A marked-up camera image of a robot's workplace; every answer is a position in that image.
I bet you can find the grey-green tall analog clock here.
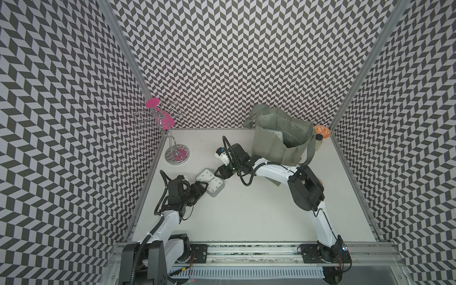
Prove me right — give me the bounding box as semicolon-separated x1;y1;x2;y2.
195;169;225;197

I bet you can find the green canvas bag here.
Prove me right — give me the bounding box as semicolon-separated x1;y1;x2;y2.
242;104;316;166

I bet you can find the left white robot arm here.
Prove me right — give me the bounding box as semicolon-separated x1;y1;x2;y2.
118;171;210;285

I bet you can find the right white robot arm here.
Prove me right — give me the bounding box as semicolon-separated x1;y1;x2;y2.
216;136;352;265

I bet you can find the small glass bottle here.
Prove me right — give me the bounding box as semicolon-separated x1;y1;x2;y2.
315;134;324;152

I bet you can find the orange patterned bowl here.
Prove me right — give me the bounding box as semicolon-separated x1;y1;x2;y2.
313;125;331;139

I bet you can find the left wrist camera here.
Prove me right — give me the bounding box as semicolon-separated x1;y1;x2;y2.
177;175;189;182

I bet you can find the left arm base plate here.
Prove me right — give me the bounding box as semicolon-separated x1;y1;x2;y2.
174;243;209;264

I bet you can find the aluminium front rail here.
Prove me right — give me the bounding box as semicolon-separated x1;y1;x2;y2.
106;241;405;268

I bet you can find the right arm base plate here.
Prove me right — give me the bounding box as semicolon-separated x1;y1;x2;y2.
297;243;352;266

